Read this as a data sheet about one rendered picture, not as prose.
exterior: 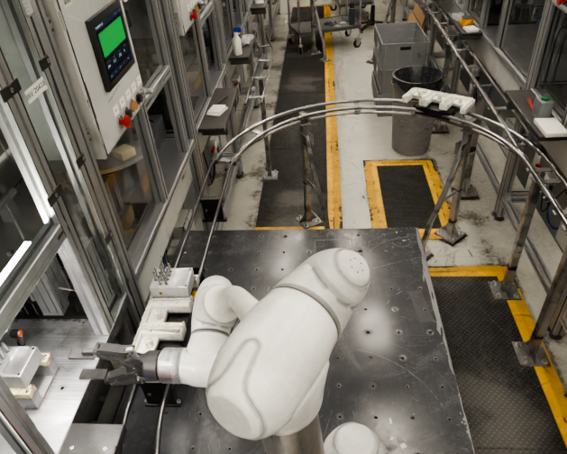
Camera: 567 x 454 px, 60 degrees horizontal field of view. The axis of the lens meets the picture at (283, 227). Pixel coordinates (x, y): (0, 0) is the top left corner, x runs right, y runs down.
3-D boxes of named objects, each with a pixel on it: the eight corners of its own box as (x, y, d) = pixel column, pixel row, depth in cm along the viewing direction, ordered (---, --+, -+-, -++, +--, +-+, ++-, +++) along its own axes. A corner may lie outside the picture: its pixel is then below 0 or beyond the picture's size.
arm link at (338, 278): (288, 259, 92) (248, 307, 83) (342, 214, 78) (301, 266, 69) (338, 308, 92) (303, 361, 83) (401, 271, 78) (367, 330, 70)
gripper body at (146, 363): (168, 363, 131) (134, 362, 132) (161, 342, 126) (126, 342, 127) (161, 387, 125) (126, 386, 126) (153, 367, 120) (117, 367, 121)
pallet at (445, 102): (400, 111, 282) (402, 95, 275) (410, 102, 290) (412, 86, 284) (463, 124, 264) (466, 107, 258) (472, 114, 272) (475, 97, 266)
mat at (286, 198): (343, 237, 319) (343, 235, 319) (253, 238, 324) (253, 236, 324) (330, 4, 778) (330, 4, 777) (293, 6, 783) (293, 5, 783)
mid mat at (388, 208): (461, 239, 310) (461, 238, 309) (373, 240, 315) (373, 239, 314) (433, 158, 388) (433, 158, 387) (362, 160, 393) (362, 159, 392)
